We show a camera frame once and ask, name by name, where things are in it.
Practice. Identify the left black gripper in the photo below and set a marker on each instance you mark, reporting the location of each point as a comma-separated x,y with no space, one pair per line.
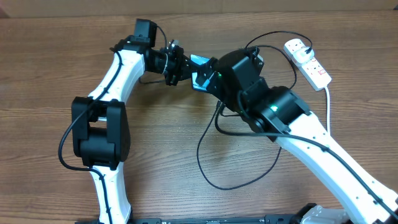
180,70

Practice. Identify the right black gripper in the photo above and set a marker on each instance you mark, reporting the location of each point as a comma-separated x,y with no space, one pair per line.
219,85

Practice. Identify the black smartphone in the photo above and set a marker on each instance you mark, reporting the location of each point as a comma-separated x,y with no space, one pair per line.
203,74

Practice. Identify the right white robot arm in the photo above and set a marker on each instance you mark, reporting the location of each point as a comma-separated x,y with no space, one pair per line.
281,115

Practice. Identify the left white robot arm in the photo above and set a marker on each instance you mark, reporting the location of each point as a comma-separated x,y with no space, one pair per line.
100,129

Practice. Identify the white charger plug adapter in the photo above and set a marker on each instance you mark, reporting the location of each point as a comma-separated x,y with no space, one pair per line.
303,55

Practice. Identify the white power strip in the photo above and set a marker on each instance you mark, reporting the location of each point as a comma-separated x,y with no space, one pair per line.
313,71

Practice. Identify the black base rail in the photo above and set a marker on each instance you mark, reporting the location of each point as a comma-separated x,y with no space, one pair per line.
267,219

